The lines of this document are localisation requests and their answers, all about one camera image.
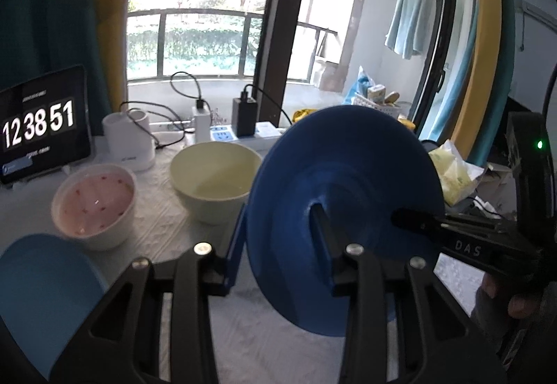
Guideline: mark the white textured tablecloth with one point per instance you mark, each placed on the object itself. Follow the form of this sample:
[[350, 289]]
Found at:
[[278, 360]]

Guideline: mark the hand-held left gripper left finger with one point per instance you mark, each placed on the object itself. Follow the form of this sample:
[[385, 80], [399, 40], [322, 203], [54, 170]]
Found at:
[[237, 244]]

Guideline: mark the yellow packet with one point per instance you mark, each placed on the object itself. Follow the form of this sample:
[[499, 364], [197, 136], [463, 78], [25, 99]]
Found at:
[[304, 114]]

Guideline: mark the black charger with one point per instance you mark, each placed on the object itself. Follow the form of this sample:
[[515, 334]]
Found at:
[[243, 114]]

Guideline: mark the clear tablet stand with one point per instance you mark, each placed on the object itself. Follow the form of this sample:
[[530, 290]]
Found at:
[[65, 171]]

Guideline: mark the hanging light blue towel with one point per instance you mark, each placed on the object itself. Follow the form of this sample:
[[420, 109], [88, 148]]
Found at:
[[409, 23]]

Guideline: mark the tablet with clock display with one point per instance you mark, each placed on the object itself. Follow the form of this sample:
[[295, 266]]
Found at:
[[43, 127]]

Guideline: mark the yellow curtain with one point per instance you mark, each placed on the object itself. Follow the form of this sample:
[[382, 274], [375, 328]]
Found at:
[[108, 40], [483, 62]]

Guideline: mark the white air conditioner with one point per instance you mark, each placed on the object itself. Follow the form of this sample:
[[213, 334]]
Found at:
[[539, 14]]

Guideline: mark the dark window frame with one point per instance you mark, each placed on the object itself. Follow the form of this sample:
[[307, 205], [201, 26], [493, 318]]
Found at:
[[278, 18]]

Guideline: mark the blue plastic bag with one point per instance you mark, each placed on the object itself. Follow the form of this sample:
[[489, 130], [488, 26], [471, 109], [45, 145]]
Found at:
[[361, 83]]

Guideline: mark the pale yellow plastic bag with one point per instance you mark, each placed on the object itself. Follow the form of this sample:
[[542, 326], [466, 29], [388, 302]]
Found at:
[[452, 175]]

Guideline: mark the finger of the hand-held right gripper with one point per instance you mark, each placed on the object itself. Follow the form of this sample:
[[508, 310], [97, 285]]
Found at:
[[409, 219]]

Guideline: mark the cream bowl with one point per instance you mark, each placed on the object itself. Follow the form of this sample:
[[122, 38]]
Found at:
[[213, 175]]

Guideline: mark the balcony railing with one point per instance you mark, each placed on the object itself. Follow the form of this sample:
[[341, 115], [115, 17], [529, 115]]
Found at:
[[196, 12]]

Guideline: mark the teal curtain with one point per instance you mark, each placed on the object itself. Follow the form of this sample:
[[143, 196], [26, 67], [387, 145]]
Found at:
[[43, 18], [507, 40]]

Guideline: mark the white basket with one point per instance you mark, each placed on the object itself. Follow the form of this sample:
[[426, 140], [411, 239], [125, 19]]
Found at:
[[378, 107]]

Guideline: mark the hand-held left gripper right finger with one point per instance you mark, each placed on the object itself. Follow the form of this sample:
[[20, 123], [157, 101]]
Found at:
[[324, 231]]

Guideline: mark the white charger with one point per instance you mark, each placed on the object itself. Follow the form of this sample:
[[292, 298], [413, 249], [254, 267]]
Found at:
[[202, 123]]

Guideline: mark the dark blue plate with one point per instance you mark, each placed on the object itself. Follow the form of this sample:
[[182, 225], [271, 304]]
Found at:
[[348, 175]]

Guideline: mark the white power strip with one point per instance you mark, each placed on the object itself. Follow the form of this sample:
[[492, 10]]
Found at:
[[265, 133]]

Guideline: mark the pink speckled bowl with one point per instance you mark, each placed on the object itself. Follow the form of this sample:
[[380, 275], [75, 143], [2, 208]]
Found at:
[[95, 201]]

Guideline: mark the person's right hand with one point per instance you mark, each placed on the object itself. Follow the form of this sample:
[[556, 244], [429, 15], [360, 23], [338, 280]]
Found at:
[[524, 305]]

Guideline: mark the light blue plate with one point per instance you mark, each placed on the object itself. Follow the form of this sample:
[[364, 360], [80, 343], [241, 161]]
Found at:
[[43, 292]]

